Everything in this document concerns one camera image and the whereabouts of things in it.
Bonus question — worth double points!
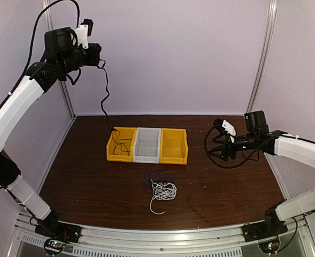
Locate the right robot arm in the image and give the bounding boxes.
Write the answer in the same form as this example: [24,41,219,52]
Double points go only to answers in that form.
[204,110,315,237]

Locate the left circuit board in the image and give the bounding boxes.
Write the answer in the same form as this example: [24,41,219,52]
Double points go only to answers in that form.
[43,238,66,255]

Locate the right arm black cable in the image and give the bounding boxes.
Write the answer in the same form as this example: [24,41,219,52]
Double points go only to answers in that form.
[203,123,262,169]

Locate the yellow bin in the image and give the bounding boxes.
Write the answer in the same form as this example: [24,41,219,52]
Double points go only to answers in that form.
[160,128,189,165]
[106,127,137,163]

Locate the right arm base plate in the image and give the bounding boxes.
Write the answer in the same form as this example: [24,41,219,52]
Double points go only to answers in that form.
[241,221,288,242]

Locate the frame post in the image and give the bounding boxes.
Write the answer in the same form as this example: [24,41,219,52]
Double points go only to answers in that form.
[246,0,278,112]
[42,0,75,120]

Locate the purple cable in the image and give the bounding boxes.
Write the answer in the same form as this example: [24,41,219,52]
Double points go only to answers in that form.
[142,171,174,191]

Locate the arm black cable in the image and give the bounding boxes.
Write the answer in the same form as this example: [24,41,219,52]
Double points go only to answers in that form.
[203,123,262,169]
[23,0,82,73]

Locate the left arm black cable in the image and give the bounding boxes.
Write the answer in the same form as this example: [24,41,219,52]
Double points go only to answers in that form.
[23,0,82,73]

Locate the white cable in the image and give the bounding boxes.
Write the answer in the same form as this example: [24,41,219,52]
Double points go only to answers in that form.
[149,180,178,216]

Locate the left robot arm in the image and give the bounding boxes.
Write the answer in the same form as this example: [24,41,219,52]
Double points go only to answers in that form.
[0,19,102,238]

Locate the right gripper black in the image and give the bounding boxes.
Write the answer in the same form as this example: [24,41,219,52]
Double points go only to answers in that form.
[208,132,258,162]

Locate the aluminium front rail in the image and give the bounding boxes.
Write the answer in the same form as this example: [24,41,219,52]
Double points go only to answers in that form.
[5,218,315,256]

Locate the circuit board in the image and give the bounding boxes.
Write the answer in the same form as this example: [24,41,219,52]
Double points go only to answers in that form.
[43,238,66,255]
[259,241,280,254]

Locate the left frame post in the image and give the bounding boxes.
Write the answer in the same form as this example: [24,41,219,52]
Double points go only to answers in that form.
[42,0,75,120]

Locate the right frame post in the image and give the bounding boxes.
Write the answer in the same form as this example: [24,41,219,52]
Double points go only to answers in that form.
[246,0,278,112]

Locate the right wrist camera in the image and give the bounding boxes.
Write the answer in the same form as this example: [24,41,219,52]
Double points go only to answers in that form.
[213,118,236,142]

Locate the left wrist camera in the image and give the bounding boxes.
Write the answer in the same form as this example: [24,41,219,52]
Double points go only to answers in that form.
[75,19,94,49]

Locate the white bin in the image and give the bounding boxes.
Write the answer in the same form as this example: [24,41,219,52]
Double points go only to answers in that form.
[133,127,162,164]

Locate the right circuit board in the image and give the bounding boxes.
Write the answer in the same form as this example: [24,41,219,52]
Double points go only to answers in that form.
[259,241,280,254]

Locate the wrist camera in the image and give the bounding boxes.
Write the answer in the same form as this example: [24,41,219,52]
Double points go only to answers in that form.
[213,118,236,142]
[75,19,94,49]

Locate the thick black cable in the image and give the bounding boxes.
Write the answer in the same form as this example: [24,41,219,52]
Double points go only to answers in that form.
[96,59,120,134]

